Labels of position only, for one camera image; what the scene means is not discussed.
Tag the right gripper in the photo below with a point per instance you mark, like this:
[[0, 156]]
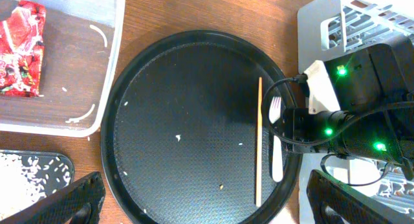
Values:
[[331, 200]]

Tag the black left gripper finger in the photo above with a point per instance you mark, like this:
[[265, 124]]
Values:
[[79, 202]]

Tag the cooked rice pile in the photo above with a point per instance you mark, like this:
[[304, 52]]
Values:
[[16, 182]]

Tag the white plastic fork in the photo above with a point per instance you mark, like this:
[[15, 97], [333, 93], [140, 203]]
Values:
[[277, 158]]

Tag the red strawberry snack wrapper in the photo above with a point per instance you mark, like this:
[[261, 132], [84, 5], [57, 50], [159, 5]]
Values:
[[22, 50]]

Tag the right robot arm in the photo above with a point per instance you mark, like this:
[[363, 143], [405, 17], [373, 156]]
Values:
[[360, 117]]

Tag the clear plastic waste bin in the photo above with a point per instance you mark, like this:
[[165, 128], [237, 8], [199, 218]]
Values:
[[82, 42]]

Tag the grey dishwasher rack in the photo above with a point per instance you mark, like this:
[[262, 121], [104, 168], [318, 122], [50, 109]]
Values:
[[329, 29]]

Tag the black rectangular tray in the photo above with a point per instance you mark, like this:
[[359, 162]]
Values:
[[48, 172]]

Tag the round black serving tray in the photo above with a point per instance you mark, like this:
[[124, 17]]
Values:
[[178, 137]]

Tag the wooden chopstick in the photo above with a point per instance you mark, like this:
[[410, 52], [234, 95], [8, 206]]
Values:
[[259, 132]]

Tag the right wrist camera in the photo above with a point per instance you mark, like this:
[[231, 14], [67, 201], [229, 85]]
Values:
[[322, 96]]

